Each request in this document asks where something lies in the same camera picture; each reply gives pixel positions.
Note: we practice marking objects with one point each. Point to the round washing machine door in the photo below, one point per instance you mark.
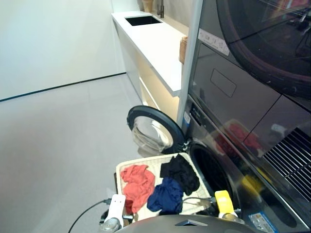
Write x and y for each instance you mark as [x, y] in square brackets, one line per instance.
[155, 111]

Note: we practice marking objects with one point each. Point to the black sink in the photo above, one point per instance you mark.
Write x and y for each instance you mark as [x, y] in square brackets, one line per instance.
[143, 20]

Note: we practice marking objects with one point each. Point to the red garment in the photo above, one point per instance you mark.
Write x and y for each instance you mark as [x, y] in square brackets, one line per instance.
[138, 184]

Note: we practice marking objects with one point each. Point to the dark stacked dryer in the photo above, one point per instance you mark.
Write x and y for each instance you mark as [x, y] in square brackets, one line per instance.
[243, 72]

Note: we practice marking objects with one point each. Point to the blue and white washer sticker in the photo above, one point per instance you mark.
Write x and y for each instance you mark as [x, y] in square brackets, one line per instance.
[258, 221]

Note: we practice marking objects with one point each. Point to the pale woven laundry basket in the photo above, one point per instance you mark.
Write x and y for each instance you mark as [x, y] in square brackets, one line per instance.
[150, 162]

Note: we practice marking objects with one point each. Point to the grey robot torso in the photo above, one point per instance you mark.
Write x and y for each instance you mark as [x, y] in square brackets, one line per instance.
[158, 225]

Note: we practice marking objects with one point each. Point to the dark metal faucet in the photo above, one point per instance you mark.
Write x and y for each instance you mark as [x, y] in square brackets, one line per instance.
[161, 9]

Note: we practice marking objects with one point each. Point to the navy blue garment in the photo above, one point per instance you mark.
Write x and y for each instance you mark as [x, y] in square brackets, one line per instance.
[165, 196]

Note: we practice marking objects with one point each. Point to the black basket stand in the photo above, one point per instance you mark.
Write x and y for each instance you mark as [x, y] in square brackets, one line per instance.
[115, 180]

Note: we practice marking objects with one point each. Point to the white counter cabinet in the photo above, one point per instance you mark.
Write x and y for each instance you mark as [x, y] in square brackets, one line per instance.
[155, 38]

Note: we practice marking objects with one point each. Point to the black garment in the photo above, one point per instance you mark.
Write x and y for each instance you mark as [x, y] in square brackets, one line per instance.
[179, 172]

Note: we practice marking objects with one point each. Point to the white dryer instruction sticker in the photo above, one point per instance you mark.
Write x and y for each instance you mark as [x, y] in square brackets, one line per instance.
[213, 41]

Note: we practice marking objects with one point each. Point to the blue washer label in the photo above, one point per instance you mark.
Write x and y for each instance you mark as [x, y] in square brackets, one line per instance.
[186, 120]

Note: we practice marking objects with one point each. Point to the white cabinet side panel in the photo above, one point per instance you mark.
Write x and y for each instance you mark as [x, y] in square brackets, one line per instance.
[192, 48]

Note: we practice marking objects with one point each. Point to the beige vase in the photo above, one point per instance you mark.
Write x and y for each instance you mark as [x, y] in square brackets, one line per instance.
[147, 4]

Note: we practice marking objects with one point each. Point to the small brown woven basket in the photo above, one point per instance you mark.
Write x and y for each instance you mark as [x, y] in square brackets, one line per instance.
[183, 48]

